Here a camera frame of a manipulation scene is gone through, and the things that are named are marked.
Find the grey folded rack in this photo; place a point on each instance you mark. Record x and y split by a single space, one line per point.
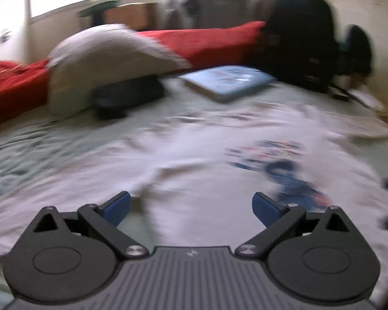
174 6

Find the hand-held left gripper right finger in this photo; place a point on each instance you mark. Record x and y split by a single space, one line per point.
266 210

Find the green stool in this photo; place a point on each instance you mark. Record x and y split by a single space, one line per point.
100 6

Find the white t-shirt with blue print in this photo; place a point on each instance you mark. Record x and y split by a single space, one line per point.
197 174

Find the black pouch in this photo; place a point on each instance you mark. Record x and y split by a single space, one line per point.
126 93

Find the blue book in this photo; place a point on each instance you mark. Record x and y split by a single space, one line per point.
226 80

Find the grey-green pillow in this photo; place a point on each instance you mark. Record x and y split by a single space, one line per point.
100 58

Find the cardboard box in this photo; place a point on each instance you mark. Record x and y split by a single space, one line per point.
129 16

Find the stack of papers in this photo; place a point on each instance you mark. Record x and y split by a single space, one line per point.
368 100

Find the red quilt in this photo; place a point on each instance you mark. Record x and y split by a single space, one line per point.
207 42

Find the black backpack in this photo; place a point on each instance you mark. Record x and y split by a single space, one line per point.
297 38

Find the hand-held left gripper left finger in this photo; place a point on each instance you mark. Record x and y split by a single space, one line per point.
116 208

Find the metal wall fixture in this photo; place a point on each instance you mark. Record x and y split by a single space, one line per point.
5 36

